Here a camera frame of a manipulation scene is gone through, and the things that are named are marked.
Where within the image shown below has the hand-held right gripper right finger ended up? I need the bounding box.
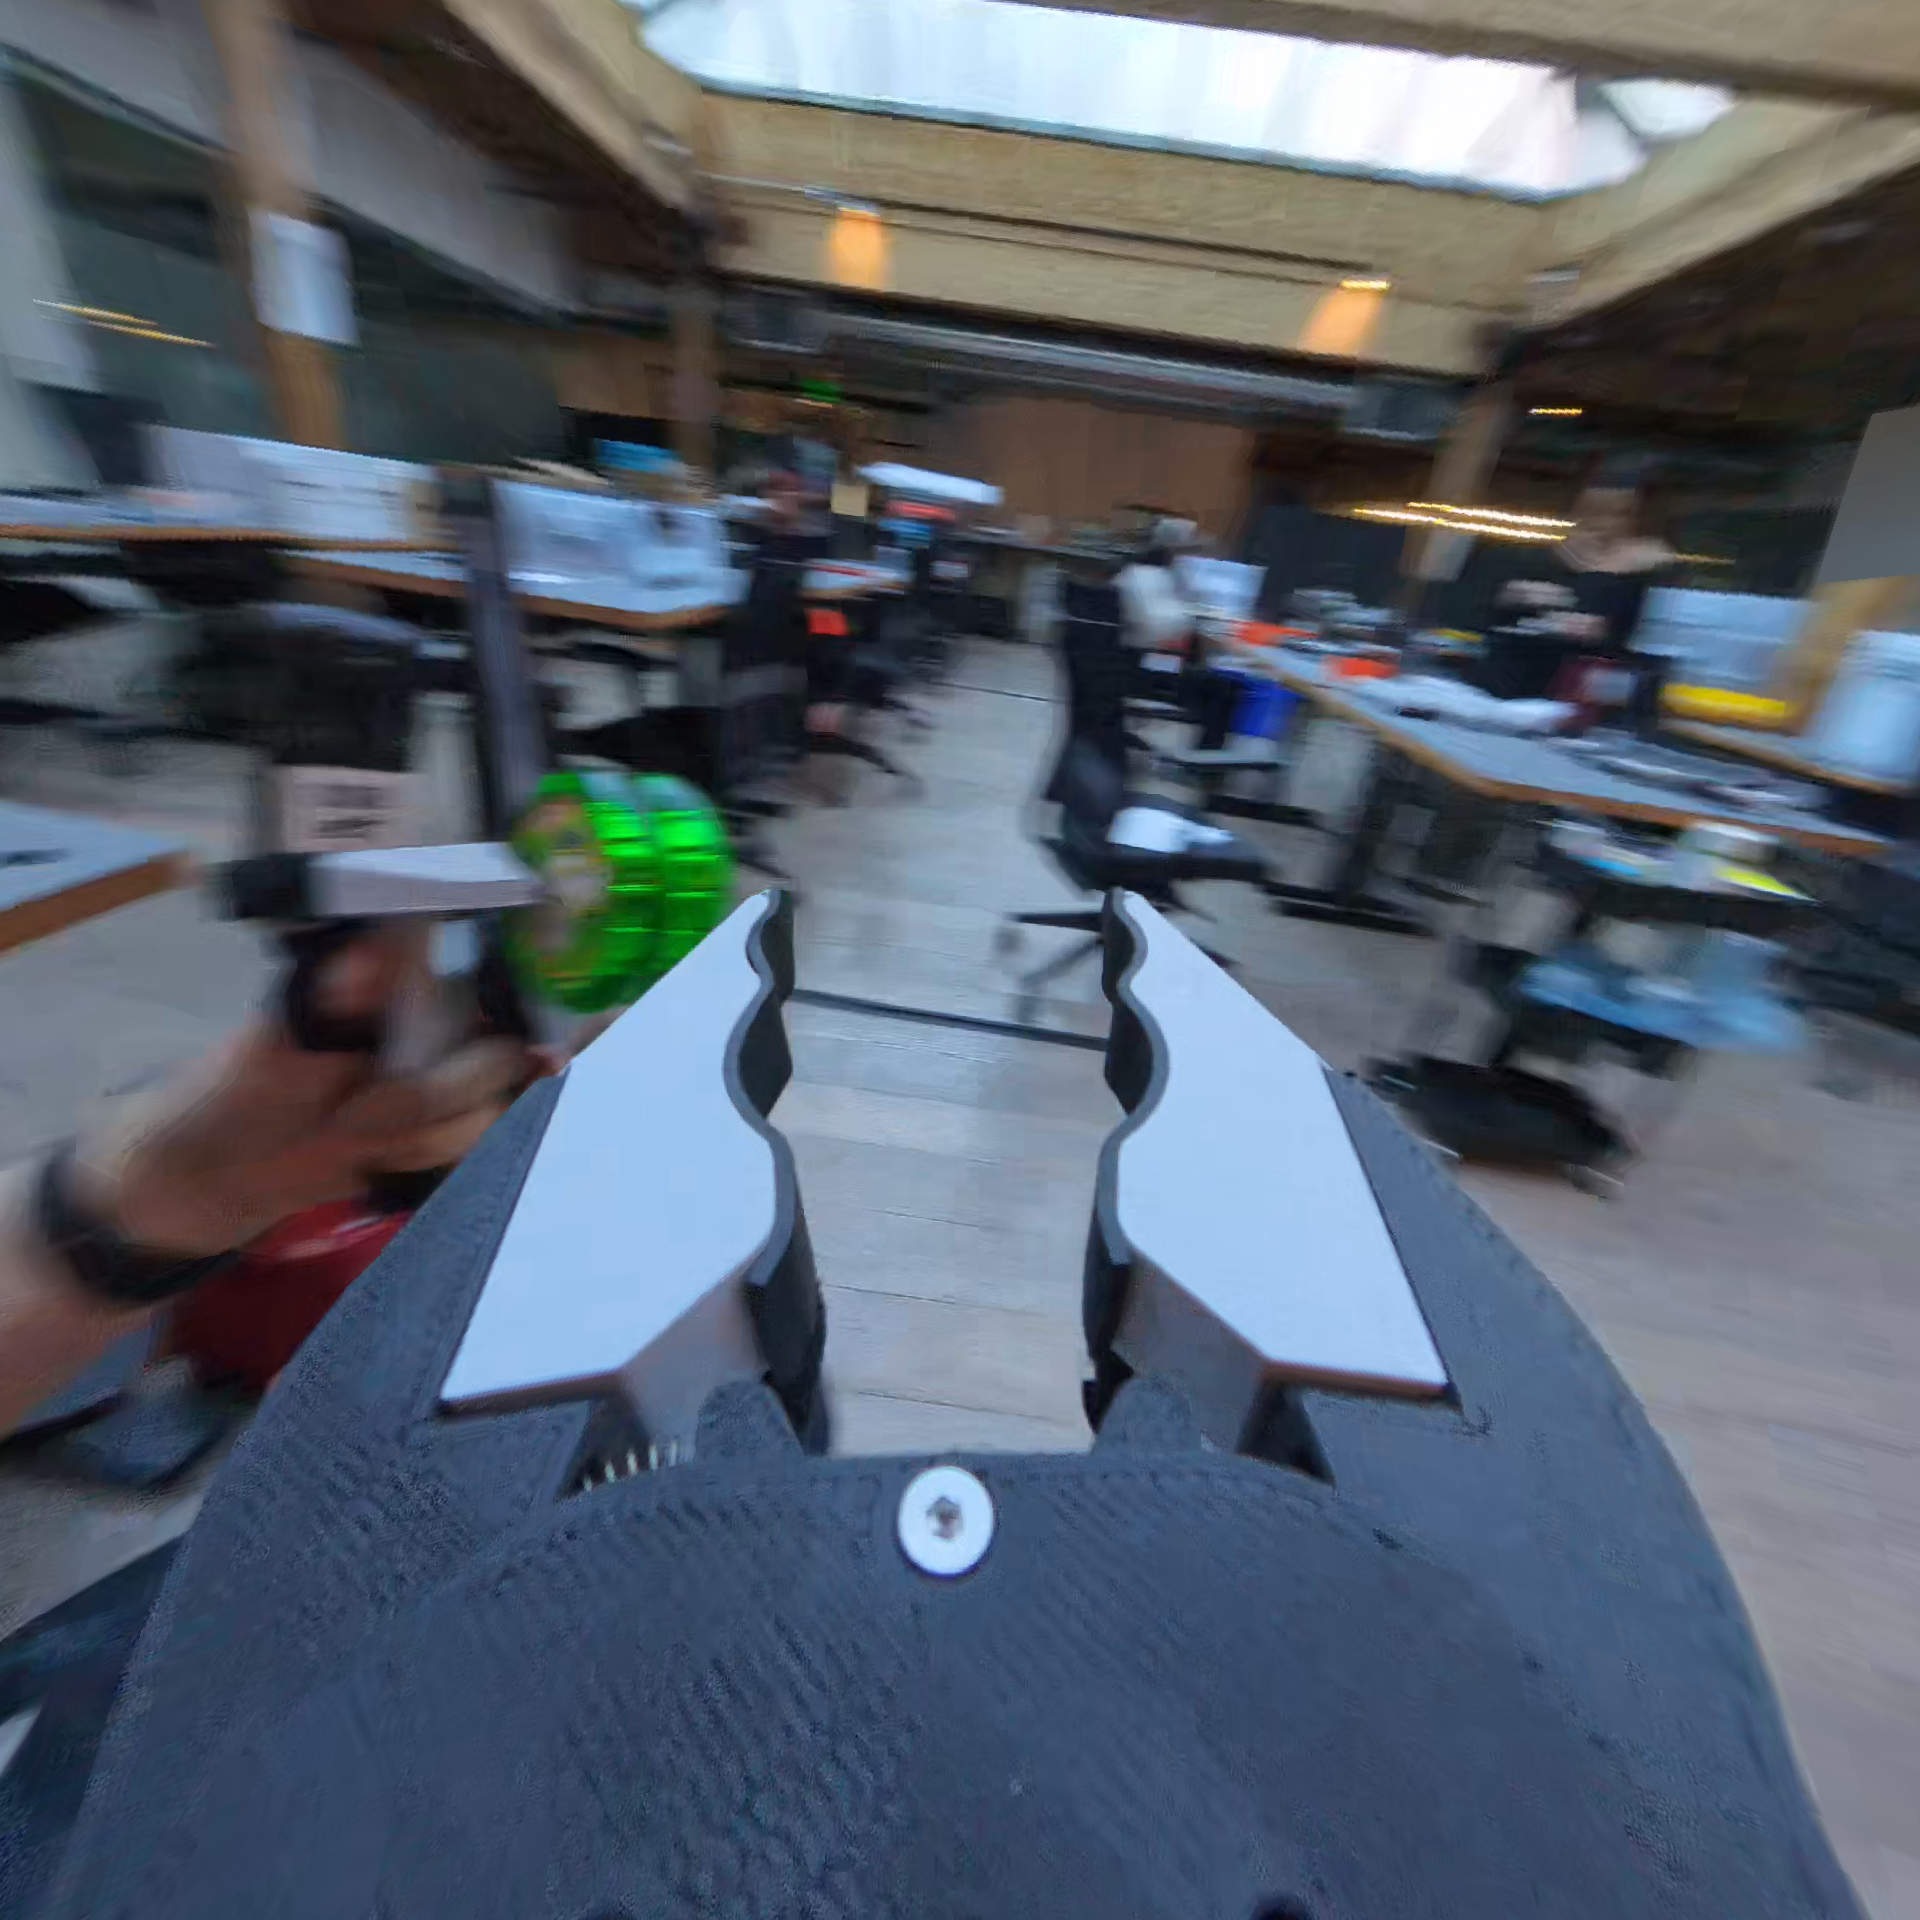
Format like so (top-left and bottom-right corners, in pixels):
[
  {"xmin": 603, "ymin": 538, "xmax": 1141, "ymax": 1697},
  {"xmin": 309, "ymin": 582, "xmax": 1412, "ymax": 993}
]
[{"xmin": 1081, "ymin": 888, "xmax": 1454, "ymax": 1457}]

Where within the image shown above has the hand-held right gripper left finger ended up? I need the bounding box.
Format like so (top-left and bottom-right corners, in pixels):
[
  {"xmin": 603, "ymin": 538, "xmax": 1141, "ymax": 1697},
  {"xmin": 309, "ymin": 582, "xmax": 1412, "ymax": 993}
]
[{"xmin": 437, "ymin": 888, "xmax": 831, "ymax": 1454}]

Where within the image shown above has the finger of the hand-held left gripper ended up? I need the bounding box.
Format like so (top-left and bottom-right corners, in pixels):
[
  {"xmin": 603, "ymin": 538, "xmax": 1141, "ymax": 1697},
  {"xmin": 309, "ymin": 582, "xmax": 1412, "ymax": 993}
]
[{"xmin": 304, "ymin": 838, "xmax": 554, "ymax": 924}]

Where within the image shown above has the green yoyo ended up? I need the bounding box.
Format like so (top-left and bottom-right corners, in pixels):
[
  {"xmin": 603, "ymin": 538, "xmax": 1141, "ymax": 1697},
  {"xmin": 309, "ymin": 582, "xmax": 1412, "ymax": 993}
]
[{"xmin": 504, "ymin": 772, "xmax": 737, "ymax": 1016}]

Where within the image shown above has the person's left hand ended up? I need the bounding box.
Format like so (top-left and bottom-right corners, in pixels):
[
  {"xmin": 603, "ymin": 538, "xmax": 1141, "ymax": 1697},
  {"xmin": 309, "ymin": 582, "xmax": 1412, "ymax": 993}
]
[{"xmin": 83, "ymin": 937, "xmax": 569, "ymax": 1268}]

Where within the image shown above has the grey desk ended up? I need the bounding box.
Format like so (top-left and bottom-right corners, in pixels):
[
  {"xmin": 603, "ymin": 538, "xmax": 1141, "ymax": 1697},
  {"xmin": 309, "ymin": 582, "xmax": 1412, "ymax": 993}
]
[{"xmin": 0, "ymin": 803, "xmax": 197, "ymax": 954}]

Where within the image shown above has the black floor stand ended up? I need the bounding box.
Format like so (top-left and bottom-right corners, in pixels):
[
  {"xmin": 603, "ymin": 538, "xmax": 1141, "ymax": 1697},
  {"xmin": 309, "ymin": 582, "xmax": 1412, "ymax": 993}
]
[{"xmin": 450, "ymin": 471, "xmax": 549, "ymax": 842}]

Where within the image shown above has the red container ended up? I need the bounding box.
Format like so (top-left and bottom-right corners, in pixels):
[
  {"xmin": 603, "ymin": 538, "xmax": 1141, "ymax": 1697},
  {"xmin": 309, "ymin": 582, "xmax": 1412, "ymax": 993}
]
[{"xmin": 158, "ymin": 1199, "xmax": 414, "ymax": 1396}]

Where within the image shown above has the black wristband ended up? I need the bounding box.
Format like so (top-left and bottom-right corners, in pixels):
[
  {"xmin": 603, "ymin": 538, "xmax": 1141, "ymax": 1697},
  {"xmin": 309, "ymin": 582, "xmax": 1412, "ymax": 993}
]
[{"xmin": 30, "ymin": 1142, "xmax": 242, "ymax": 1307}]

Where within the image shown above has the black office chair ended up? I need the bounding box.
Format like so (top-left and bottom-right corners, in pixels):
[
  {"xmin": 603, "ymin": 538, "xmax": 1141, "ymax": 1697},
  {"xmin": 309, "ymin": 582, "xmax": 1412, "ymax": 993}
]
[{"xmin": 1014, "ymin": 577, "xmax": 1279, "ymax": 993}]

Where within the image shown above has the white paper sign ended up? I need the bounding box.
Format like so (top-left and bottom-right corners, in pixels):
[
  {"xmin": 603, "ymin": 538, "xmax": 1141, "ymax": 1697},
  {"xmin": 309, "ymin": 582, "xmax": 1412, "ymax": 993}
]
[{"xmin": 248, "ymin": 211, "xmax": 359, "ymax": 348}]

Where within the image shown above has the wooden post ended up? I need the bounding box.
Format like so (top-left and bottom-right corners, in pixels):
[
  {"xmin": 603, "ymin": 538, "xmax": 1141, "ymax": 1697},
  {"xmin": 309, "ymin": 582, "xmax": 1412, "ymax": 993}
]
[{"xmin": 212, "ymin": 0, "xmax": 356, "ymax": 451}]

